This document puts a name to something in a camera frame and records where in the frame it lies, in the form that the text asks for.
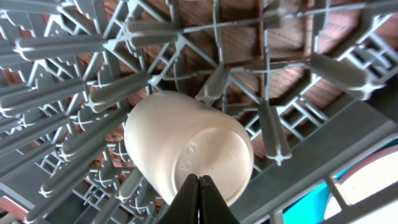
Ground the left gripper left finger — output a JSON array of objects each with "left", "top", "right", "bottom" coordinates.
[{"left": 157, "top": 174, "right": 200, "bottom": 224}]

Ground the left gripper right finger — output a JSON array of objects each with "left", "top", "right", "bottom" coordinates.
[{"left": 199, "top": 175, "right": 239, "bottom": 224}]

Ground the white paper cup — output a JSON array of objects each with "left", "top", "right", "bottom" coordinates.
[{"left": 124, "top": 91, "right": 254, "bottom": 205}]

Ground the teal serving tray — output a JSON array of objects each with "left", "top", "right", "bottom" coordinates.
[{"left": 284, "top": 139, "right": 397, "bottom": 223}]

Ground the grey plastic dish rack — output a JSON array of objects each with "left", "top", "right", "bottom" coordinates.
[{"left": 1, "top": 0, "right": 397, "bottom": 223}]

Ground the large white plate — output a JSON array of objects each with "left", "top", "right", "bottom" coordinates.
[{"left": 339, "top": 145, "right": 397, "bottom": 224}]

